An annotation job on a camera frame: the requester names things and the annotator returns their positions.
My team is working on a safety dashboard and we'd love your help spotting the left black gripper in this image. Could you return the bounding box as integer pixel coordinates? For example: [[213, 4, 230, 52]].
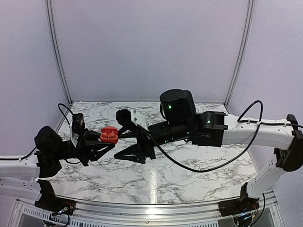
[[53, 128, 116, 166]]

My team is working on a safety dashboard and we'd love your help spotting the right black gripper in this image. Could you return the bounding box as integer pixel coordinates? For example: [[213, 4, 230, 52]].
[[113, 120, 191, 165]]

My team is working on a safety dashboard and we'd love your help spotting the red round cap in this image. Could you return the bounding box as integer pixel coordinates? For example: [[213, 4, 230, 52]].
[[100, 126, 118, 144]]

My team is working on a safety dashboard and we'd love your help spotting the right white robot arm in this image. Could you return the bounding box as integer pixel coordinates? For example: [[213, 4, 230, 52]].
[[114, 89, 303, 212]]

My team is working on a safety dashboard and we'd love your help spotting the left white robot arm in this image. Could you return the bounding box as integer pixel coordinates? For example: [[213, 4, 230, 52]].
[[0, 126, 118, 210]]

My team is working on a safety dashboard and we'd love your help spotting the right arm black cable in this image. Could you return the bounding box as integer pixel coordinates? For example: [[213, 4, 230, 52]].
[[137, 100, 303, 173]]

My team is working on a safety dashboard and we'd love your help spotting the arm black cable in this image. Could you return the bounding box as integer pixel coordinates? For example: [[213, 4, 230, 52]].
[[137, 100, 303, 173], [57, 103, 82, 164]]

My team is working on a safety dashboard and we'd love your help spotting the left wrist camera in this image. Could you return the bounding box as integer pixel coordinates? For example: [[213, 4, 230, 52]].
[[70, 113, 85, 147]]

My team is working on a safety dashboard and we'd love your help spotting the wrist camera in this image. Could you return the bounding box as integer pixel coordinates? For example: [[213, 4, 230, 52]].
[[116, 109, 149, 131], [70, 113, 85, 147]]

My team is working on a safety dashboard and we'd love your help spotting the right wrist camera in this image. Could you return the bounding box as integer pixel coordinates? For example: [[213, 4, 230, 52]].
[[116, 109, 149, 131]]

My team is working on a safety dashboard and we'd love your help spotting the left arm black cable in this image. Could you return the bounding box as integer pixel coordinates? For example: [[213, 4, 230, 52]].
[[57, 103, 82, 164]]

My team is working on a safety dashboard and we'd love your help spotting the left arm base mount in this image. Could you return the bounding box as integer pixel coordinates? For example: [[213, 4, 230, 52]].
[[35, 180, 75, 215]]

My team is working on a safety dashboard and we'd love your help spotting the aluminium front rail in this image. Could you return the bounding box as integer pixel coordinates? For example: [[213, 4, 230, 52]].
[[8, 192, 285, 227]]

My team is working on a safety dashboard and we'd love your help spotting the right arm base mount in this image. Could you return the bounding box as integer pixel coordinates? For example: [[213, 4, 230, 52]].
[[218, 183, 259, 217]]

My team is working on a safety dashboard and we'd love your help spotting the left aluminium frame post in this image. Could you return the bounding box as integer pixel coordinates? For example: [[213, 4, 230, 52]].
[[45, 0, 73, 104]]

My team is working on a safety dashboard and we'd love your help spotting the aluminium frame post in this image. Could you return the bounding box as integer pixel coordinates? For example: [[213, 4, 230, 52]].
[[45, 0, 73, 104], [224, 0, 255, 108]]

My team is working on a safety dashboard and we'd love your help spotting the right aluminium frame post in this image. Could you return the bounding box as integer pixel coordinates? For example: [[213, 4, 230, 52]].
[[224, 0, 255, 108]]

